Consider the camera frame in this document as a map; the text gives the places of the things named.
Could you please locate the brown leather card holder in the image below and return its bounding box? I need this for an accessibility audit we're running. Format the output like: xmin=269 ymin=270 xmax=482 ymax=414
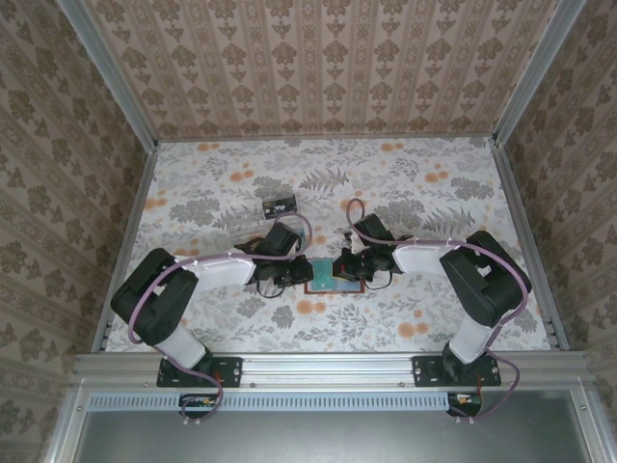
xmin=304 ymin=258 xmax=363 ymax=296

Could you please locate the teal card with white print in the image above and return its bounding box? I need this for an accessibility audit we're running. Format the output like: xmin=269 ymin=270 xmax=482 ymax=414
xmin=311 ymin=259 xmax=335 ymax=293

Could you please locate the black VIP card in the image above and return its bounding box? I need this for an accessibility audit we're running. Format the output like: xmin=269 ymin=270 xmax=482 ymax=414
xmin=262 ymin=195 xmax=299 ymax=221

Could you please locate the clear acrylic card organizer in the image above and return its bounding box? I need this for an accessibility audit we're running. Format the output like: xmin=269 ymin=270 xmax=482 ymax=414
xmin=228 ymin=195 xmax=308 ymax=247

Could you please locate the floral patterned table covering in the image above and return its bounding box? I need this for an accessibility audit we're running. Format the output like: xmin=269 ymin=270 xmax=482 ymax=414
xmin=103 ymin=137 xmax=553 ymax=356

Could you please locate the grey metal panel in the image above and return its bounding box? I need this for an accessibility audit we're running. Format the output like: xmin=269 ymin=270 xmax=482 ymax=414
xmin=71 ymin=409 xmax=597 ymax=463

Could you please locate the black connector board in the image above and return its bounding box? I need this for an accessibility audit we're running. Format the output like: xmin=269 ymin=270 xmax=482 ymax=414
xmin=445 ymin=391 xmax=483 ymax=419
xmin=178 ymin=393 xmax=224 ymax=420

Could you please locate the wide aluminium mounting rail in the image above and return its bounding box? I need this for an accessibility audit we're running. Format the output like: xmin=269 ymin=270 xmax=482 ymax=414
xmin=71 ymin=350 xmax=593 ymax=390

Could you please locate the thin aluminium table rail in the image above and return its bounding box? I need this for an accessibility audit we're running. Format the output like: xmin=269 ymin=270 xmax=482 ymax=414
xmin=156 ymin=136 xmax=497 ymax=145

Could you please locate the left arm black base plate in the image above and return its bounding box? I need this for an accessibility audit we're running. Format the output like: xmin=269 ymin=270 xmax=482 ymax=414
xmin=156 ymin=355 xmax=243 ymax=389

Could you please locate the slotted white cable duct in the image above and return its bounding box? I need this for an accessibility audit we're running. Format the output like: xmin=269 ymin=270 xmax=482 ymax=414
xmin=89 ymin=391 xmax=452 ymax=412

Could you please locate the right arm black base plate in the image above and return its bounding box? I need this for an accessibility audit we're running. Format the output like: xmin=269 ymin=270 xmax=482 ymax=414
xmin=412 ymin=355 xmax=502 ymax=389

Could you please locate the aluminium table side rail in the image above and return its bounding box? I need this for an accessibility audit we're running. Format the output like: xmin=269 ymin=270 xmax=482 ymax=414
xmin=90 ymin=142 xmax=161 ymax=354
xmin=491 ymin=138 xmax=571 ymax=352

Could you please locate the slanted aluminium frame post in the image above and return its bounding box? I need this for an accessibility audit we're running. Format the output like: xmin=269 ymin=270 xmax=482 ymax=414
xmin=57 ymin=0 xmax=160 ymax=151
xmin=491 ymin=0 xmax=587 ymax=146

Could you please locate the short aluminium frame leg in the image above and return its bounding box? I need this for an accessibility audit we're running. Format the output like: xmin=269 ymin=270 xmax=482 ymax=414
xmin=571 ymin=380 xmax=604 ymax=463
xmin=41 ymin=380 xmax=91 ymax=463

